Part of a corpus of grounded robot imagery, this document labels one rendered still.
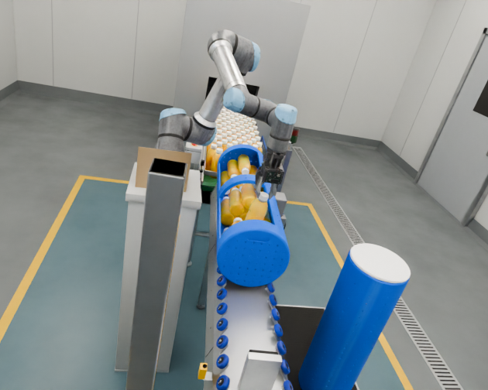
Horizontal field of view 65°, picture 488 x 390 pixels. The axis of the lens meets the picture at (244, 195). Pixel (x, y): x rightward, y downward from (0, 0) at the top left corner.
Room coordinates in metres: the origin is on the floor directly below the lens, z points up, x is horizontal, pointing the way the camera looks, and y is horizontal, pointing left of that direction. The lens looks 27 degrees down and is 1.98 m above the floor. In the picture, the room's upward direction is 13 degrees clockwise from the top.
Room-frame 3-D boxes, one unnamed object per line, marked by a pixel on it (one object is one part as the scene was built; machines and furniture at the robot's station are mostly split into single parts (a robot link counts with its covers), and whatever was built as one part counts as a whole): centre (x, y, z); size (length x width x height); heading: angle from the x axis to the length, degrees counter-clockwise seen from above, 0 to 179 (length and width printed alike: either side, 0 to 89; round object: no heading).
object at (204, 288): (2.03, 0.12, 0.31); 0.06 x 0.06 x 0.63; 10
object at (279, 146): (1.30, -0.08, 1.54); 0.08 x 0.08 x 0.05
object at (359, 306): (1.50, -0.68, 0.59); 0.28 x 0.28 x 0.88
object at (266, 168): (1.29, -0.08, 1.46); 0.09 x 0.08 x 0.12; 10
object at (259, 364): (0.79, -0.17, 1.00); 0.10 x 0.04 x 0.15; 100
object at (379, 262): (1.50, -0.68, 1.03); 0.28 x 0.28 x 0.01
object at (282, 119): (1.30, -0.07, 1.62); 0.09 x 0.08 x 0.11; 33
